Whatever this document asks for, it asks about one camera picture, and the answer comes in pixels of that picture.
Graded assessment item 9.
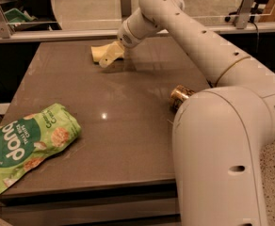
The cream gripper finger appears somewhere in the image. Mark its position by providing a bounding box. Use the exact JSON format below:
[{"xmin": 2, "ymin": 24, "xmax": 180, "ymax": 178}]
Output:
[{"xmin": 99, "ymin": 52, "xmax": 120, "ymax": 68}]

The yellow sponge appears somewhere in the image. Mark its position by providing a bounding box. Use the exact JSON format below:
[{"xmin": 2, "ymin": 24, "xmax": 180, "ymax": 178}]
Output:
[{"xmin": 90, "ymin": 44, "xmax": 109, "ymax": 63}]

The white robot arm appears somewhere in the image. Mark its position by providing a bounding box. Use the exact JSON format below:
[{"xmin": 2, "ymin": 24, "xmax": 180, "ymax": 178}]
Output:
[{"xmin": 100, "ymin": 0, "xmax": 275, "ymax": 226}]

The orange soda can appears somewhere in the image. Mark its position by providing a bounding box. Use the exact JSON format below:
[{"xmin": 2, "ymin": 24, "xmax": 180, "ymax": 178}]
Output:
[{"xmin": 169, "ymin": 85, "xmax": 195, "ymax": 110}]

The green plastic bin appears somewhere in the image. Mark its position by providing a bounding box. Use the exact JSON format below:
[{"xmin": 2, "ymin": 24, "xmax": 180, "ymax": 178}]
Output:
[{"xmin": 4, "ymin": 8, "xmax": 33, "ymax": 24}]

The green chip bag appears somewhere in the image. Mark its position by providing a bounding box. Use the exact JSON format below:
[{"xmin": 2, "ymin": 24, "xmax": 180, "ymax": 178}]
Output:
[{"xmin": 0, "ymin": 104, "xmax": 81, "ymax": 194}]

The middle metal bracket post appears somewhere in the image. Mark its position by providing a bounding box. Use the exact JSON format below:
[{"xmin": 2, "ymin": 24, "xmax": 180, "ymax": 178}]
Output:
[{"xmin": 121, "ymin": 0, "xmax": 132, "ymax": 17}]

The right metal bracket post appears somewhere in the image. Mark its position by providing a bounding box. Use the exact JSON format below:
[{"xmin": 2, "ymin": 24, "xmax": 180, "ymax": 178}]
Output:
[{"xmin": 234, "ymin": 0, "xmax": 254, "ymax": 29}]

